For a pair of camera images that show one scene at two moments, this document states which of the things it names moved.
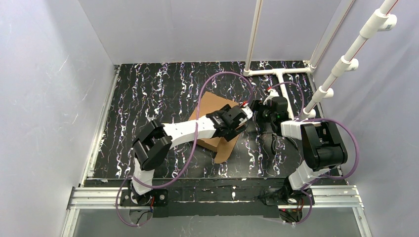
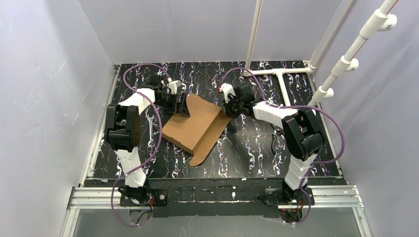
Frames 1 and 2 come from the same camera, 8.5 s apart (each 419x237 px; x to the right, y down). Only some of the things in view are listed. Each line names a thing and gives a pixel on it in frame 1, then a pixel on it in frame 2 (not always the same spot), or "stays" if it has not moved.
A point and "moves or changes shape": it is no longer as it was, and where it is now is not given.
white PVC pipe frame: [280, 72] stays
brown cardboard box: [209, 103] moves or changes shape
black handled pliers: [276, 131] stays
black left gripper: [238, 123] → [178, 102]
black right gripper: [269, 127] → [230, 106]
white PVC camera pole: [382, 20] stays
